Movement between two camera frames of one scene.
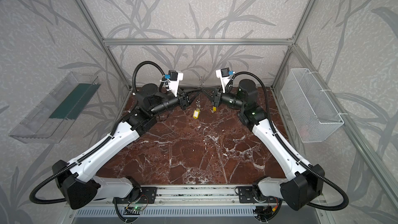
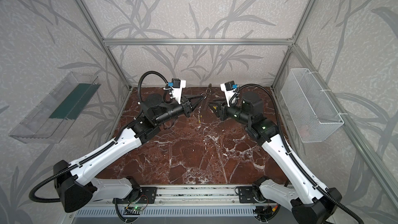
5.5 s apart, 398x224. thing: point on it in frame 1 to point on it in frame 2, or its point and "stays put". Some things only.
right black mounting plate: x=246 y=194 stays put
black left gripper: x=183 y=100 to x=186 y=108
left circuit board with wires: x=140 y=205 stays put
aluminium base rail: x=223 y=196 stays put
